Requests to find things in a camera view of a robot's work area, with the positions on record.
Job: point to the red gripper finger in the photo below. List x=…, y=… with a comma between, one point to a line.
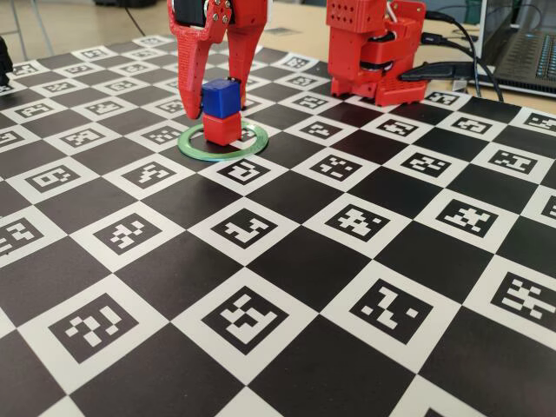
x=191, y=69
x=241, y=52

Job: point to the blue cube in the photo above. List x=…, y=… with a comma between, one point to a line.
x=221, y=97

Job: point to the red cube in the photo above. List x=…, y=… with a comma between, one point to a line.
x=221, y=129

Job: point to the red robot arm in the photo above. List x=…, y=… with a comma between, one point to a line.
x=347, y=56

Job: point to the black tripod leg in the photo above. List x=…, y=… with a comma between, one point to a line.
x=4, y=61

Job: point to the black white marker mat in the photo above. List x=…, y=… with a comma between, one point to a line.
x=304, y=269

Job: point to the dark laptop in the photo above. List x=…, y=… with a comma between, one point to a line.
x=521, y=56

